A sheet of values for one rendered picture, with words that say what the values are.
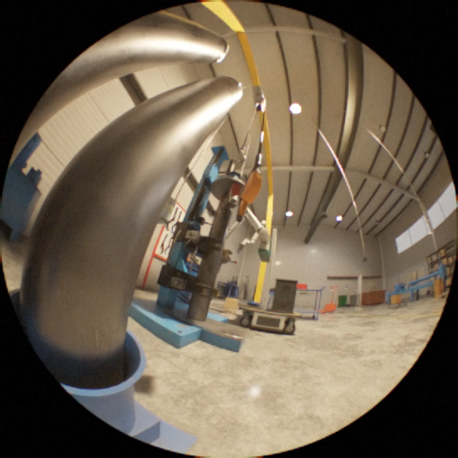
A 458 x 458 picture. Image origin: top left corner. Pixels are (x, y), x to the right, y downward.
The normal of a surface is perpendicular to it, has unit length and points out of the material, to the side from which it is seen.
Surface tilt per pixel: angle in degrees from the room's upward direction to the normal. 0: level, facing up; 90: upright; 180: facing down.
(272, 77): 173
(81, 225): 90
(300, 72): 173
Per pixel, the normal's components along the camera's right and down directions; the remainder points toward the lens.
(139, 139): 0.71, -0.15
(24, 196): 0.94, 0.07
